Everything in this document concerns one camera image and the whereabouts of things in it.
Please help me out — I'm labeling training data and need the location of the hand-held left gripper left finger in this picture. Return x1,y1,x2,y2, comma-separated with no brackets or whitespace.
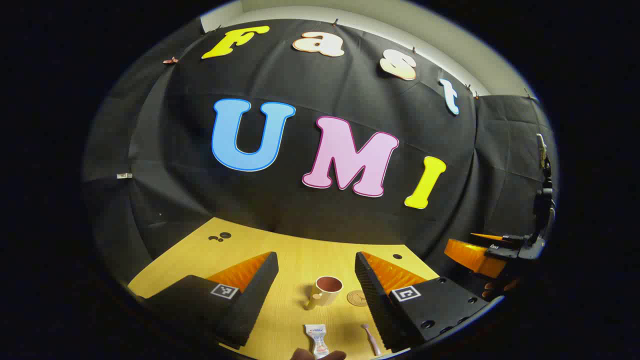
142,251,279,350

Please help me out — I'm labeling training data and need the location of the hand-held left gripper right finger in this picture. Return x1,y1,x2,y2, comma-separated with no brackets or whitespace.
354,251,493,353

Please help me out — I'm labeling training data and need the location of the beige cup with wooden handle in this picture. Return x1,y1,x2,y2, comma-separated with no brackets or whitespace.
306,275,344,311

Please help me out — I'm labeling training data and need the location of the pink toothbrush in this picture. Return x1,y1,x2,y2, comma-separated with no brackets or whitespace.
360,323,382,357

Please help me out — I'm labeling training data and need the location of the white toothpaste tube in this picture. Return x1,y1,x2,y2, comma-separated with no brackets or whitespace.
304,324,331,359

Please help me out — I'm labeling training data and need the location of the wooden desktop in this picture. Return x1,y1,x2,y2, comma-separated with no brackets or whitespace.
127,216,441,360

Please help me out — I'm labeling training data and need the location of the black backdrop cloth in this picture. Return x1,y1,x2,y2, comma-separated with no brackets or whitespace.
82,19,558,301

